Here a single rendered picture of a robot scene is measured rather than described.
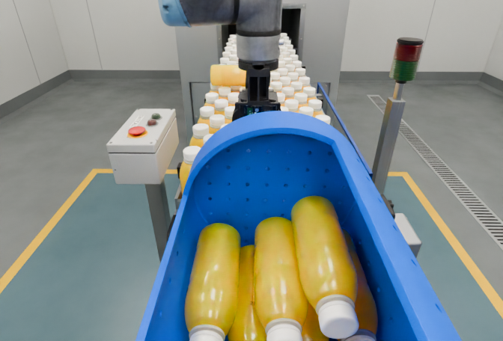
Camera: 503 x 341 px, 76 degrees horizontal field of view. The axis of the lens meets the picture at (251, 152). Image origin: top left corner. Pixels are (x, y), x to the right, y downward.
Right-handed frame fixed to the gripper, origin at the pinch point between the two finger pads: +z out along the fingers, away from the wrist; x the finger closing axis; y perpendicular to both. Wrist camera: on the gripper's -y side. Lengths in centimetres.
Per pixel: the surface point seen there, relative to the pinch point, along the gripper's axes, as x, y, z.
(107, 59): -214, -412, 77
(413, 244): 36.6, 4.0, 22.0
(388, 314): 15.7, 34.8, 2.7
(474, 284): 113, -54, 107
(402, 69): 37.3, -23.8, -11.7
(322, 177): 10.3, 16.5, -4.9
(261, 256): 0.5, 28.8, -0.5
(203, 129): -12.8, -10.2, -0.6
